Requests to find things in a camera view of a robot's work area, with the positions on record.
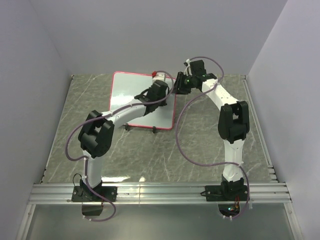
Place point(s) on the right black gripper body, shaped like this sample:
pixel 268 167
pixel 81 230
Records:
pixel 188 84

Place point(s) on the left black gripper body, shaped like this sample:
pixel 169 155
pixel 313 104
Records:
pixel 161 103

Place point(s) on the red-framed whiteboard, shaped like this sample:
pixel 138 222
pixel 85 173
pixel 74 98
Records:
pixel 126 85

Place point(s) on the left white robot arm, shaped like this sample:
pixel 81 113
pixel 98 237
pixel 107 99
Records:
pixel 97 134

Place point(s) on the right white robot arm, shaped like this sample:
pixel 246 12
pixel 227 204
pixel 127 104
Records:
pixel 233 127

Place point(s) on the black whiteboard foot right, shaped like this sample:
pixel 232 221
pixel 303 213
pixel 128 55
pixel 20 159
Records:
pixel 154 129

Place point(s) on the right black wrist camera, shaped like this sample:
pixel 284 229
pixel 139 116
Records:
pixel 197 68

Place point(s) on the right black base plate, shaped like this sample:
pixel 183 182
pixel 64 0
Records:
pixel 222 193

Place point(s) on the aluminium rail frame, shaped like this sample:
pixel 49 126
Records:
pixel 158 190

